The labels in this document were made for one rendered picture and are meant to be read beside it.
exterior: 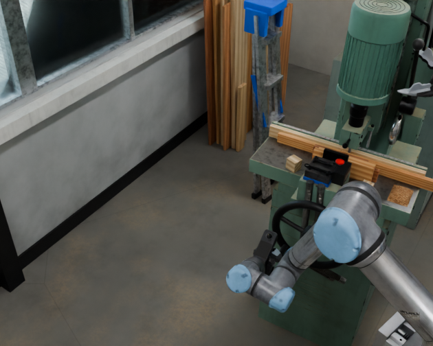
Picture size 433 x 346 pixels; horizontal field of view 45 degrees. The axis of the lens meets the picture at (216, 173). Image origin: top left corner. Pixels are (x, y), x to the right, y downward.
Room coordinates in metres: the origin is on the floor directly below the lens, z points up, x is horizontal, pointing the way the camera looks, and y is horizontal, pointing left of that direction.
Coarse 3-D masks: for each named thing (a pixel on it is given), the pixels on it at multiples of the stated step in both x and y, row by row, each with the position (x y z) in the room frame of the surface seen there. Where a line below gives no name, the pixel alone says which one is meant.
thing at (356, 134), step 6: (366, 120) 1.61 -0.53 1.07; (348, 126) 1.56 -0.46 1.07; (366, 126) 1.59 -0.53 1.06; (342, 132) 1.54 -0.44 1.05; (348, 132) 1.53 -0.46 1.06; (354, 132) 1.53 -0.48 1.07; (360, 132) 1.53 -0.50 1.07; (366, 132) 1.61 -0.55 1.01; (342, 138) 1.54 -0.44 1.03; (348, 138) 1.53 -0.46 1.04; (354, 138) 1.52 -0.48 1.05; (360, 138) 1.52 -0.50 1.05; (348, 144) 1.53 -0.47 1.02; (354, 144) 1.52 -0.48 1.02; (360, 144) 1.53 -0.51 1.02
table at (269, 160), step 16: (272, 144) 1.68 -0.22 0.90; (256, 160) 1.57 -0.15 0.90; (272, 160) 1.58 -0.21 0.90; (304, 160) 1.58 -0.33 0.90; (272, 176) 1.53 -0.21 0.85; (288, 176) 1.51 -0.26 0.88; (384, 176) 1.50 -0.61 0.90; (384, 192) 1.41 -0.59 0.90; (416, 192) 1.41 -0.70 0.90; (384, 208) 1.34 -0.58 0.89; (400, 208) 1.33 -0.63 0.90
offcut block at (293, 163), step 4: (292, 156) 1.55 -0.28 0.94; (296, 156) 1.55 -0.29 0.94; (288, 160) 1.53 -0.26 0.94; (292, 160) 1.52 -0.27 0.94; (296, 160) 1.52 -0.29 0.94; (300, 160) 1.52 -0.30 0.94; (288, 164) 1.53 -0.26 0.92; (292, 164) 1.51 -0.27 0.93; (296, 164) 1.51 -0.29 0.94; (300, 164) 1.52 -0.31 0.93; (288, 168) 1.52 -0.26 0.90; (292, 168) 1.51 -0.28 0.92; (296, 168) 1.51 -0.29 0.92; (300, 168) 1.53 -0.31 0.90
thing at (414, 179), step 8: (280, 136) 1.69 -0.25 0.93; (288, 136) 1.68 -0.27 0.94; (288, 144) 1.68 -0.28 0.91; (296, 144) 1.66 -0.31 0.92; (304, 144) 1.64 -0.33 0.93; (312, 144) 1.63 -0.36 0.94; (320, 144) 1.63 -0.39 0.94; (312, 152) 1.63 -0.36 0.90; (368, 160) 1.54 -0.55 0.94; (384, 168) 1.50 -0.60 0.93; (392, 168) 1.50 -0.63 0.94; (392, 176) 1.49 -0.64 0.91; (400, 176) 1.47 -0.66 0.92; (408, 176) 1.46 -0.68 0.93; (416, 176) 1.45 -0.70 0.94; (424, 176) 1.45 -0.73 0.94; (416, 184) 1.45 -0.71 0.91; (424, 184) 1.44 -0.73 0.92; (432, 184) 1.42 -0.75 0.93
